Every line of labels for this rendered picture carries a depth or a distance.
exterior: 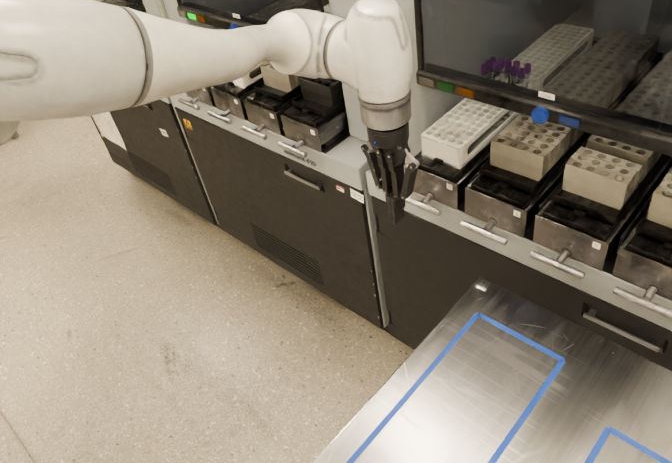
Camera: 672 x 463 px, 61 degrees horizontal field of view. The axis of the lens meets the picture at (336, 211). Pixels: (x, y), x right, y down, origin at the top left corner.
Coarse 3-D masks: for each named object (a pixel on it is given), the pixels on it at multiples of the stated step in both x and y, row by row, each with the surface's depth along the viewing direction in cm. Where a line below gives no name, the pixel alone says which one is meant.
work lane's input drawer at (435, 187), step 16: (432, 160) 121; (480, 160) 120; (416, 176) 123; (432, 176) 119; (448, 176) 117; (464, 176) 117; (416, 192) 126; (432, 192) 122; (448, 192) 119; (464, 192) 119; (432, 208) 119
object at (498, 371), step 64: (448, 320) 89; (512, 320) 87; (384, 384) 82; (448, 384) 80; (512, 384) 79; (576, 384) 78; (640, 384) 76; (384, 448) 75; (448, 448) 74; (512, 448) 72; (576, 448) 71; (640, 448) 70
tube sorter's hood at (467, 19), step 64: (448, 0) 101; (512, 0) 93; (576, 0) 86; (640, 0) 79; (448, 64) 109; (512, 64) 100; (576, 64) 91; (640, 64) 84; (576, 128) 97; (640, 128) 90
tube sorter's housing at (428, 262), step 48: (432, 96) 123; (384, 240) 146; (432, 240) 132; (480, 240) 120; (528, 240) 111; (624, 240) 101; (384, 288) 161; (432, 288) 144; (528, 288) 118; (576, 288) 109; (624, 288) 101; (624, 336) 106
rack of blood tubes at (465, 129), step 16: (448, 112) 125; (464, 112) 124; (480, 112) 123; (496, 112) 123; (512, 112) 131; (432, 128) 122; (448, 128) 121; (464, 128) 121; (480, 128) 119; (496, 128) 128; (432, 144) 119; (448, 144) 116; (464, 144) 115; (480, 144) 121; (448, 160) 119; (464, 160) 118
